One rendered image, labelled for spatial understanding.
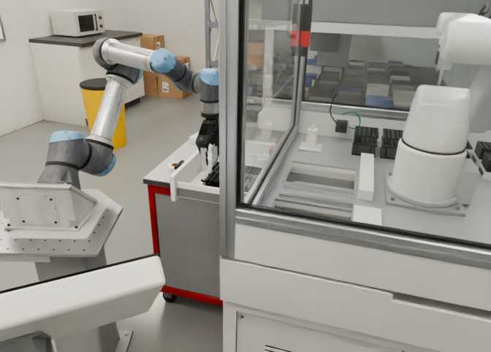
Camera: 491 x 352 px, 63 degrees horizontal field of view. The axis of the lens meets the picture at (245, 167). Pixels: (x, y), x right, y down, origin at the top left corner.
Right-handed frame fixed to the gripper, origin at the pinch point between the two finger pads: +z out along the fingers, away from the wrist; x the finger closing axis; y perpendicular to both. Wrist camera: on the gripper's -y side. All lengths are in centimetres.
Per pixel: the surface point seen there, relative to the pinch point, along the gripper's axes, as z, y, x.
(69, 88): 49, 240, 263
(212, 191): 5.7, -10.9, -5.4
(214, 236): 43.1, 13.3, 3.7
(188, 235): 45, 13, 17
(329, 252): -8, -53, -50
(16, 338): -14, -98, -7
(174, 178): 1.8, -12.7, 8.9
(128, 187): 93, 124, 123
